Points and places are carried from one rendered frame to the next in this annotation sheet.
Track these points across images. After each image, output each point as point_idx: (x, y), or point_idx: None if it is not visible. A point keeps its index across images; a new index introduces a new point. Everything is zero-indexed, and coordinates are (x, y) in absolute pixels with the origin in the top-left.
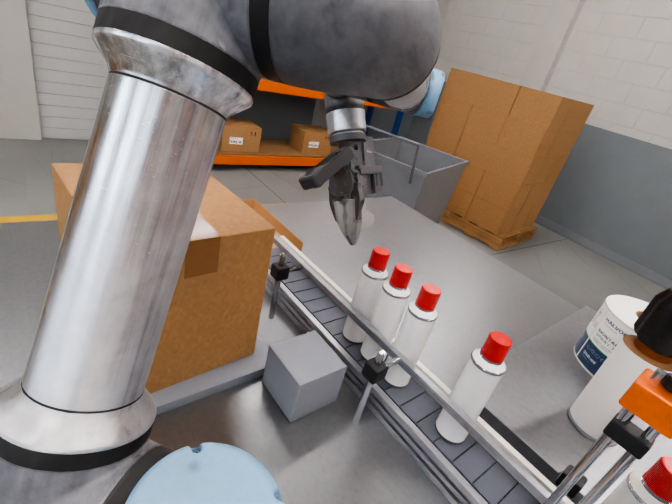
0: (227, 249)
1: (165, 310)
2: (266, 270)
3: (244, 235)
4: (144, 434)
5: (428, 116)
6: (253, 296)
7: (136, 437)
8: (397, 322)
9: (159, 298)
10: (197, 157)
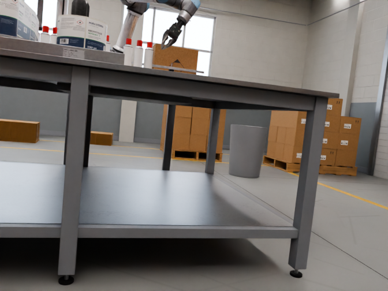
0: (152, 48)
1: (121, 35)
2: (154, 55)
3: (153, 45)
4: (114, 48)
5: (157, 0)
6: (153, 63)
7: (114, 47)
8: (134, 57)
9: (120, 33)
10: (126, 17)
